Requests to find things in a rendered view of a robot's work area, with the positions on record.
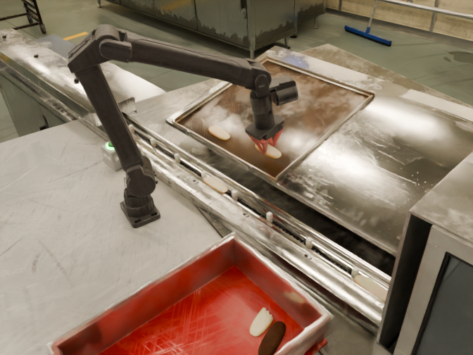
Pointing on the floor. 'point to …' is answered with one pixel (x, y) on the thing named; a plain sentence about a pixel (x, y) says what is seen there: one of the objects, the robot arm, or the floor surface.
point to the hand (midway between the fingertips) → (267, 148)
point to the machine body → (50, 113)
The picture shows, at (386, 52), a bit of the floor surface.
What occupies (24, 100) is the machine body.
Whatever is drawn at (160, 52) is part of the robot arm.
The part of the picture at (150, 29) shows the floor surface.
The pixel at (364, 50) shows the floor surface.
